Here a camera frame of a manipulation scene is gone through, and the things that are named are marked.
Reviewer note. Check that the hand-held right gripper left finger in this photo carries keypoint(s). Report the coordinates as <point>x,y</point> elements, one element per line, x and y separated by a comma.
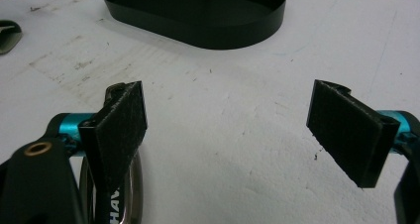
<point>119,131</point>

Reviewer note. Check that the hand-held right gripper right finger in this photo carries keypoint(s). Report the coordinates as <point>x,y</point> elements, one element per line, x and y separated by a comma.
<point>350,134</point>

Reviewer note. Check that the black oval tray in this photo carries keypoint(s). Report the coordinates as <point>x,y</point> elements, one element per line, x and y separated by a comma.
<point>198,29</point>

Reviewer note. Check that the small grey-green object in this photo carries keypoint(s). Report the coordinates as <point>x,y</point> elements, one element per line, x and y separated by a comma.
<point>8,39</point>

